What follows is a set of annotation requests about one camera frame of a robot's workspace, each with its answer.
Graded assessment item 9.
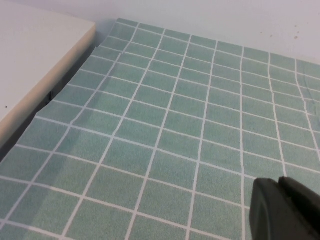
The green checked tablecloth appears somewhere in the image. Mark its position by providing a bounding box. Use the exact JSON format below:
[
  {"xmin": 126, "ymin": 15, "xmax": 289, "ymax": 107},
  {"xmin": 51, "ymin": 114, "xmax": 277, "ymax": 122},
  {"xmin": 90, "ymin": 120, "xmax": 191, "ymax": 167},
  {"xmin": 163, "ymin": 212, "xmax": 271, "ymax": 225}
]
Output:
[{"xmin": 0, "ymin": 17, "xmax": 320, "ymax": 240}]

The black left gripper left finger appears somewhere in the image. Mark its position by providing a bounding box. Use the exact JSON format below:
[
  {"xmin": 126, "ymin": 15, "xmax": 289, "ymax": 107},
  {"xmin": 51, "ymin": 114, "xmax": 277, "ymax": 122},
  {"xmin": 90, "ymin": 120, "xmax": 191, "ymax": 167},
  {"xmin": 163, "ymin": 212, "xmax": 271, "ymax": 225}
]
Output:
[{"xmin": 248, "ymin": 177, "xmax": 320, "ymax": 240}]

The white board panel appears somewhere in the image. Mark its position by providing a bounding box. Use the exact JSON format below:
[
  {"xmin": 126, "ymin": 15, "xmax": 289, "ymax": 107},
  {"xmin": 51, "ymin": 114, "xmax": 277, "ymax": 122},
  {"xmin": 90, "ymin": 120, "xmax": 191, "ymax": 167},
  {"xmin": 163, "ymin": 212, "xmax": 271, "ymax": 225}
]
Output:
[{"xmin": 0, "ymin": 0, "xmax": 97, "ymax": 151}]

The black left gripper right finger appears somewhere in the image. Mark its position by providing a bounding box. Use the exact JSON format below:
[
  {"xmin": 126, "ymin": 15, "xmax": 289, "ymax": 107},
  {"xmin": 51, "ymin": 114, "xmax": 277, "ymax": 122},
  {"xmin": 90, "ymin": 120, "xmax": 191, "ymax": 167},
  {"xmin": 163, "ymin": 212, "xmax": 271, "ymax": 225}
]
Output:
[{"xmin": 277, "ymin": 175, "xmax": 320, "ymax": 234}]

